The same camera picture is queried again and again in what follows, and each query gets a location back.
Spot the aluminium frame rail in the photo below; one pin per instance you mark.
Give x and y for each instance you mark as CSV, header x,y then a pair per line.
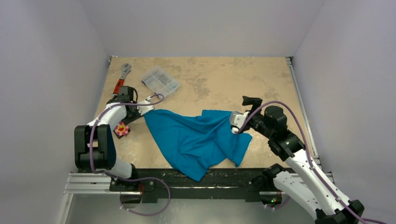
x,y
198,188

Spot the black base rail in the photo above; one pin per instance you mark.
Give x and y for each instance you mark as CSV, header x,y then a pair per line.
x,y
201,184

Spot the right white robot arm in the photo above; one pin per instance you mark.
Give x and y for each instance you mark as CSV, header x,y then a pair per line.
x,y
316,193

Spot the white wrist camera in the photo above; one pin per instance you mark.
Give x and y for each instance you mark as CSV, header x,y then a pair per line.
x,y
145,106
237,122

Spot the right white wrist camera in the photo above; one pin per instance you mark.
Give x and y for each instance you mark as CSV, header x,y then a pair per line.
x,y
237,122

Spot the red handled adjustable wrench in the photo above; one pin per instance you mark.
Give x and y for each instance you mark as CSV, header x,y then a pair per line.
x,y
125,69

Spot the clear plastic organizer box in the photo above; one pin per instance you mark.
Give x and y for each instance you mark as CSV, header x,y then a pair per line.
x,y
160,81

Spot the pink flower brooch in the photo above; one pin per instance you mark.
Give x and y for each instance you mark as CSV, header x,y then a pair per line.
x,y
122,129

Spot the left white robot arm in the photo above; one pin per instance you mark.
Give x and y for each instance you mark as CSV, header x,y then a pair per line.
x,y
94,147

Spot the blue t-shirt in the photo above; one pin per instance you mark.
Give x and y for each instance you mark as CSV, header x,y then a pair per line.
x,y
192,145

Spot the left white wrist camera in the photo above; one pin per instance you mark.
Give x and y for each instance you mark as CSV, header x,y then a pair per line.
x,y
145,106

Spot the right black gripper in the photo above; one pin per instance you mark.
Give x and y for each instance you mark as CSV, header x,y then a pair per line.
x,y
251,120

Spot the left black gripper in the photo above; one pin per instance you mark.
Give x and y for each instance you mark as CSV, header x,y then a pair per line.
x,y
126,120

